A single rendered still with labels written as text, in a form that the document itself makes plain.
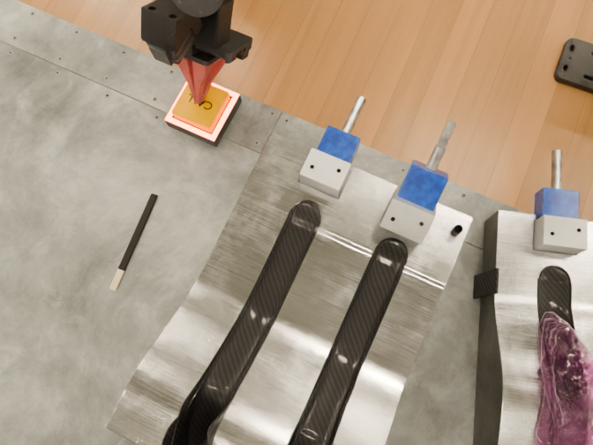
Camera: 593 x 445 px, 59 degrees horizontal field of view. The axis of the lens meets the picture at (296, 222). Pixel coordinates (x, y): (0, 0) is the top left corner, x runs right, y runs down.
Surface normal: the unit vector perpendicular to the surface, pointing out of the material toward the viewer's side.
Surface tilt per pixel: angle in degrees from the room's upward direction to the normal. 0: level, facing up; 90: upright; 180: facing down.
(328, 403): 28
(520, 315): 22
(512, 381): 12
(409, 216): 35
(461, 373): 0
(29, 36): 0
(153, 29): 55
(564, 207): 0
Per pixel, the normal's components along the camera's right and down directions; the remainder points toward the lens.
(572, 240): -0.04, -0.26
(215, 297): 0.07, -0.48
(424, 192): -0.27, 0.29
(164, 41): -0.38, 0.56
